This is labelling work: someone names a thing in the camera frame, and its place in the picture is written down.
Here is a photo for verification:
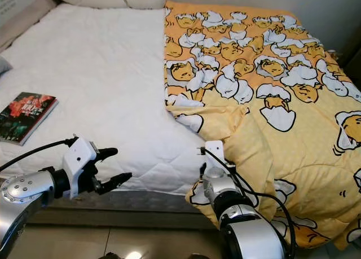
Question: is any dark red cover book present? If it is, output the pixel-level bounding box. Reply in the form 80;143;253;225
0;91;59;147

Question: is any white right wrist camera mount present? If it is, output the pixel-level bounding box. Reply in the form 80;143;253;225
203;139;226;175

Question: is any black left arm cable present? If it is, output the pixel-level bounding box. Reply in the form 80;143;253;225
0;137;78;172

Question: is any white quilted mattress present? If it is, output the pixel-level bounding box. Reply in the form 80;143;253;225
0;2;221;195

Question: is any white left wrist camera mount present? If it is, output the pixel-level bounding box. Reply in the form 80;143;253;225
62;137;99;183

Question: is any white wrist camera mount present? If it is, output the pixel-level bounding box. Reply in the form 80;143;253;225
62;137;99;183
203;139;226;175

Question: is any grey bed base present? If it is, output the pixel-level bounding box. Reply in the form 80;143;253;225
34;177;209;231

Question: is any orange cartoon egg blanket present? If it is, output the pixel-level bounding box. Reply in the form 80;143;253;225
164;0;361;251

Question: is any grey pillow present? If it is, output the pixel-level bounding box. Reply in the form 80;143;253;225
0;56;13;74

